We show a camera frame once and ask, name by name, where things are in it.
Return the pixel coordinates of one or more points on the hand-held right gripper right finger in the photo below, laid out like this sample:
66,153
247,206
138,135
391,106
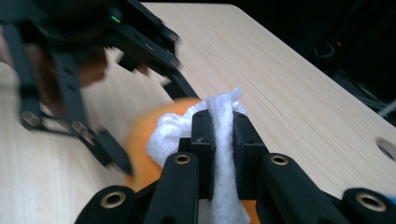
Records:
247,146

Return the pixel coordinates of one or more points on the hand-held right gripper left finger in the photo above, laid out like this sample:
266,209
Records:
204,133

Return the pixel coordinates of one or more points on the white wet wipe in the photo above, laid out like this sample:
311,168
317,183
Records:
222,140

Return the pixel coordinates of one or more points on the orange plush toy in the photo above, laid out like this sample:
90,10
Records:
138,146

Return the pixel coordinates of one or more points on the blue wet wipe packet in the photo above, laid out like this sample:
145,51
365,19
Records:
391,198

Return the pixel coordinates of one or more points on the dark equipment with red light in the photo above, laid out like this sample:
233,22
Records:
328,53

